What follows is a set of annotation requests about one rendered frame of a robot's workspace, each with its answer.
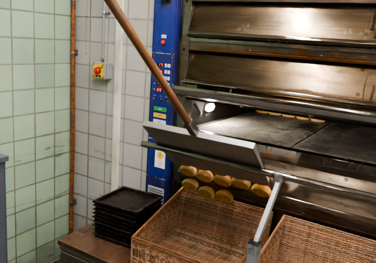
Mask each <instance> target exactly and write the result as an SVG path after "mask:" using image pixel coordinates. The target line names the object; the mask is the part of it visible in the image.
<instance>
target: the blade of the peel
mask: <svg viewBox="0 0 376 263"><path fill-rule="evenodd" d="M142 126H143V127H144V129H145V130H146V131H147V132H148V133H149V135H150V136H151V137H152V138H153V140H154V141H155V142H156V143H157V144H161V145H166V146H169V147H174V148H178V149H183V150H186V151H190V152H195V153H200V154H205V155H208V156H213V157H217V158H222V159H227V160H230V161H235V162H239V163H244V164H247V165H252V166H256V167H261V168H264V167H263V164H262V161H261V158H260V155H259V152H258V149H257V146H256V143H253V142H248V141H244V140H239V139H233V138H228V137H223V136H220V135H214V134H209V133H203V132H200V131H199V132H198V134H197V136H194V135H190V134H189V132H188V131H187V129H184V128H179V127H175V126H170V125H164V124H160V123H154V122H151V121H144V122H143V124H142ZM164 153H165V154H166V156H167V157H168V158H169V159H170V160H171V161H172V162H177V163H181V164H184V165H188V166H193V167H197V168H200V169H204V170H208V171H212V172H216V173H221V174H224V175H227V176H232V177H236V178H239V179H243V180H247V181H252V182H255V183H258V184H263V185H267V186H270V184H269V181H268V179H267V176H264V175H259V174H256V173H252V172H247V171H243V170H238V169H235V168H231V167H226V166H222V165H217V164H214V163H210V162H205V161H201V160H198V159H193V158H189V157H184V156H179V155H176V154H172V153H167V152H164Z"/></svg>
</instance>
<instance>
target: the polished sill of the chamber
mask: <svg viewBox="0 0 376 263"><path fill-rule="evenodd" d="M199 132H203V133H209V134H214V135H220V136H223V137H228V138H233V139H239V140H244V141H248V142H253V143H256V146H257V149H258V151H259V152H263V153H268V154H273V155H277V156H282V157H287V158H292V159H297V160H301V161H306V162H311V163H316V164H319V165H325V166H330V167H335V168H340V169H343V170H349V171H354V172H359V173H364V174H367V175H373V176H376V164H372V163H367V162H361V161H356V160H352V159H347V158H341V157H335V156H330V155H326V154H321V153H315V152H310V151H304V150H301V149H295V148H289V147H284V146H280V145H275V144H270V143H264V142H258V141H255V140H249V139H243V138H238V137H233V136H229V135H224V134H218V133H212V132H209V131H203V130H199Z"/></svg>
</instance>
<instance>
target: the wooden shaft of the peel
mask: <svg viewBox="0 0 376 263"><path fill-rule="evenodd" d="M104 1H105V3H106V4H107V6H108V7H109V9H110V11H111V12H112V14H113V15H114V16H115V18H116V19H117V21H118V23H119V24H120V26H121V27H122V29H123V30H124V32H125V33H126V35H127V36H128V38H129V39H130V41H131V43H132V44H133V45H134V47H135V48H136V50H137V52H138V53H139V55H140V56H141V57H142V59H143V61H144V62H145V64H146V65H147V67H148V68H149V70H150V71H151V73H152V74H153V76H154V78H155V79H156V81H157V82H158V84H159V85H160V87H161V88H162V89H163V91H164V93H165V94H166V96H167V97H168V99H169V100H170V102H171V104H172V105H173V106H174V108H175V110H176V111H177V113H178V114H179V116H180V117H181V119H182V120H183V122H184V123H185V124H189V123H191V119H190V118H189V116H188V114H187V113H186V111H185V109H184V108H183V107H182V105H181V103H180V102H179V100H178V98H177V97H176V95H175V94H174V92H173V90H172V89H171V87H170V85H169V84H168V82H167V81H166V79H165V78H164V76H163V74H162V73H161V71H160V70H159V68H158V67H157V65H156V63H155V62H154V60H153V58H152V57H151V55H150V54H149V52H148V50H147V49H146V47H145V46H144V44H143V42H142V41H141V39H140V37H139V36H138V34H137V33H136V31H135V30H134V28H133V27H132V25H131V23H130V22H129V20H128V18H127V17H126V15H125V13H124V12H123V10H122V9H121V7H120V6H119V4H118V2H117V1H116V0H104Z"/></svg>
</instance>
